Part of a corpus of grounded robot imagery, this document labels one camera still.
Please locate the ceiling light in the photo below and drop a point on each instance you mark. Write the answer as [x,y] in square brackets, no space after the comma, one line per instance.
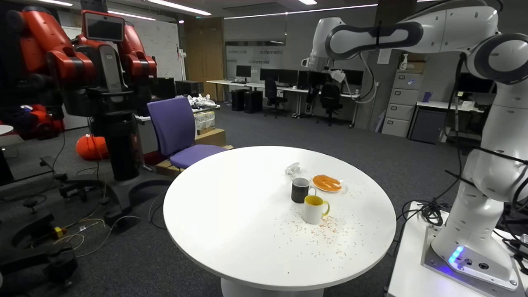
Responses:
[182,8]
[132,16]

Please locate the whiteboard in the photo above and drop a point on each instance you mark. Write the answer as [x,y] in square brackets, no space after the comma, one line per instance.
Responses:
[162,51]

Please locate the scattered orange grains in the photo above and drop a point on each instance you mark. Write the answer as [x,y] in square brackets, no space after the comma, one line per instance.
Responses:
[330,224]

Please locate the black office chair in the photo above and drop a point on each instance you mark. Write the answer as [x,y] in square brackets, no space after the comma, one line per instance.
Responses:
[272,93]
[332,102]

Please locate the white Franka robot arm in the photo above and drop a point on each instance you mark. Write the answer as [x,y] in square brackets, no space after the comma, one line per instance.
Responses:
[505,138]

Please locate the white storage box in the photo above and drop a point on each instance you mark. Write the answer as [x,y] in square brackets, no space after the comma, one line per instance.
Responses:
[203,118]

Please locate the white robot mounting table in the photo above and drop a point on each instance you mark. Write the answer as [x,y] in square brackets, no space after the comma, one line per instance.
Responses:
[413,275]

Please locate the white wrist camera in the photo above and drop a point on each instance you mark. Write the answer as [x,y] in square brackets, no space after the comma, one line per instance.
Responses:
[338,75]

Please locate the black monitor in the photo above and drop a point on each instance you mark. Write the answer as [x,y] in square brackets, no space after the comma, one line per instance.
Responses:
[243,72]
[355,79]
[269,77]
[287,77]

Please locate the grey file cabinet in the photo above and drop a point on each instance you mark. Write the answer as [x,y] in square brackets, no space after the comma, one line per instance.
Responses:
[404,105]

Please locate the wooden door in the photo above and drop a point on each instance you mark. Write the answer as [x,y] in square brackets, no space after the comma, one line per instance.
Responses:
[205,55]

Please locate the white paper sheet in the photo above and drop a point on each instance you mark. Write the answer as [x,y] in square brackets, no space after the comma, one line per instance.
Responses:
[383,57]

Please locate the cardboard box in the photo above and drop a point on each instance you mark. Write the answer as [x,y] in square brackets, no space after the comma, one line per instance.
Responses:
[211,138]

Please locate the white desk with dark cabinet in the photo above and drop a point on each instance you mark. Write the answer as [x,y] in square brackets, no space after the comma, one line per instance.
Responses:
[446,107]

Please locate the black floor base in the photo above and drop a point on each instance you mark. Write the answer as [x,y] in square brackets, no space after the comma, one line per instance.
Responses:
[33,258]

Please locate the white spray bottle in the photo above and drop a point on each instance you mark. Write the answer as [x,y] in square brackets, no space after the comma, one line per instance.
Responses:
[404,62]

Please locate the red Baxter robot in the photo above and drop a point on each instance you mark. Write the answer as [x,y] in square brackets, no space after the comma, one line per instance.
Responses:
[54,51]

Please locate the orange ball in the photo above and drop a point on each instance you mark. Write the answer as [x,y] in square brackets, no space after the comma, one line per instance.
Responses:
[91,148]

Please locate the long white desk row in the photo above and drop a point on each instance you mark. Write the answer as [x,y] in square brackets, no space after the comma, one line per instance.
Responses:
[231,84]

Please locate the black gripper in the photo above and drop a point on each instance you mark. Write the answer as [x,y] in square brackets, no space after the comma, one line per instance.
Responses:
[317,79]

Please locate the glass bowl of orange grains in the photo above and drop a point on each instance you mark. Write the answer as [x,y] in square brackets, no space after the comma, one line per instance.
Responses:
[327,184]

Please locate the white mug yellow inside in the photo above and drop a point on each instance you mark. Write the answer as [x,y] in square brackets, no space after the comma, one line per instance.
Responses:
[314,214]

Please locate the purple chair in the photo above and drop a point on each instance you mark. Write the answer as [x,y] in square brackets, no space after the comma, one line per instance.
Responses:
[173,126]

